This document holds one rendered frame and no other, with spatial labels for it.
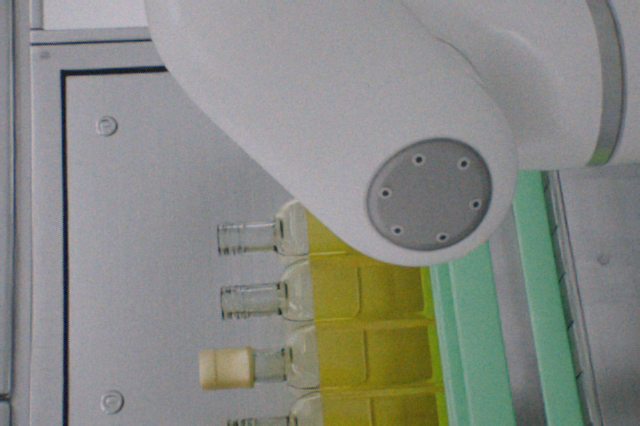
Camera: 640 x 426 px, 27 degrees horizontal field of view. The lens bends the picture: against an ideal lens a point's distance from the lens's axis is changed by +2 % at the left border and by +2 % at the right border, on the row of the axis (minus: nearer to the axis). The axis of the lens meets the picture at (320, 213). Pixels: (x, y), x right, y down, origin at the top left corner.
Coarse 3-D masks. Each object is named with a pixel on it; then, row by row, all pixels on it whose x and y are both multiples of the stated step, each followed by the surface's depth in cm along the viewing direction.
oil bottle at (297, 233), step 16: (288, 208) 114; (304, 208) 113; (272, 224) 114; (288, 224) 113; (304, 224) 113; (320, 224) 113; (288, 240) 112; (304, 240) 112; (320, 240) 112; (336, 240) 112; (288, 256) 113; (304, 256) 113; (320, 256) 113
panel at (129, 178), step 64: (64, 64) 135; (128, 64) 135; (64, 128) 134; (128, 128) 133; (192, 128) 133; (64, 192) 131; (128, 192) 130; (192, 192) 131; (256, 192) 131; (64, 256) 128; (128, 256) 128; (192, 256) 128; (256, 256) 128; (64, 320) 125; (128, 320) 125; (192, 320) 125; (256, 320) 126; (64, 384) 123; (128, 384) 123; (192, 384) 123
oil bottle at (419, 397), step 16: (400, 384) 108; (416, 384) 108; (432, 384) 108; (304, 400) 107; (320, 400) 107; (336, 400) 107; (352, 400) 107; (368, 400) 107; (384, 400) 107; (400, 400) 107; (416, 400) 107; (432, 400) 107; (288, 416) 108; (304, 416) 107; (320, 416) 107; (336, 416) 107; (352, 416) 107; (368, 416) 107; (384, 416) 107; (400, 416) 107; (416, 416) 107; (432, 416) 107
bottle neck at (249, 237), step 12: (228, 228) 114; (240, 228) 114; (252, 228) 114; (264, 228) 114; (228, 240) 114; (240, 240) 114; (252, 240) 114; (264, 240) 114; (228, 252) 114; (240, 252) 114; (252, 252) 114; (264, 252) 115
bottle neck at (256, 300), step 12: (228, 288) 112; (240, 288) 112; (252, 288) 112; (264, 288) 112; (276, 288) 112; (228, 300) 111; (240, 300) 111; (252, 300) 111; (264, 300) 112; (276, 300) 112; (228, 312) 112; (240, 312) 112; (252, 312) 112; (264, 312) 112; (276, 312) 112
